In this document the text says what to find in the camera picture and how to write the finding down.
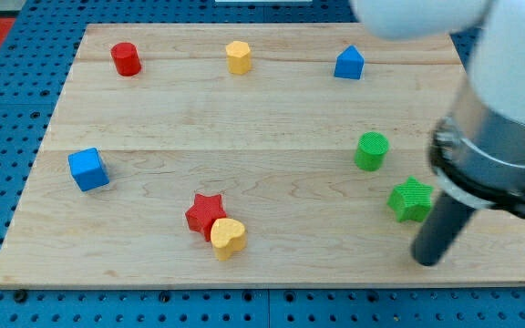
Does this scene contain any red star block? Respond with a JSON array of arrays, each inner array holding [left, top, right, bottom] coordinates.
[[185, 193, 227, 241]]

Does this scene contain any green star block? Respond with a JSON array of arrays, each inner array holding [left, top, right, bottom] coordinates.
[[386, 176, 434, 222]]

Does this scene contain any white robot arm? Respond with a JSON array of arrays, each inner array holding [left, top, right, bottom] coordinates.
[[351, 0, 525, 266]]

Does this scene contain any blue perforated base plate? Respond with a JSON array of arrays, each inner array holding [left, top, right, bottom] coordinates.
[[0, 0, 525, 327]]

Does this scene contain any green cylinder block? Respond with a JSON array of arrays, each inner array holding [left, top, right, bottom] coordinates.
[[355, 131, 389, 171]]

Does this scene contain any yellow hexagon block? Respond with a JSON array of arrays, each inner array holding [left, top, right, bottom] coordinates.
[[225, 41, 252, 75]]

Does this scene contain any wooden board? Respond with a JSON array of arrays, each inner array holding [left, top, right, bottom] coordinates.
[[0, 24, 525, 290]]

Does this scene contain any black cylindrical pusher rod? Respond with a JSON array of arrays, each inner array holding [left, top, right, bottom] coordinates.
[[410, 192, 476, 266]]

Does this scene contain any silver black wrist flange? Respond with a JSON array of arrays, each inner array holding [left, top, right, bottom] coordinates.
[[427, 77, 525, 220]]

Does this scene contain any blue cube block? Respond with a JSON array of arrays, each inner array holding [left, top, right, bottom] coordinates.
[[67, 148, 109, 192]]

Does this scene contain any red cylinder block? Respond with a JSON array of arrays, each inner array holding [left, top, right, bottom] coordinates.
[[110, 42, 142, 77]]

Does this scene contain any blue triangle block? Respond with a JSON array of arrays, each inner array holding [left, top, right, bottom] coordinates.
[[334, 46, 365, 80]]

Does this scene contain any yellow heart block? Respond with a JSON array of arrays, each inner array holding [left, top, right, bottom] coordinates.
[[211, 218, 247, 261]]

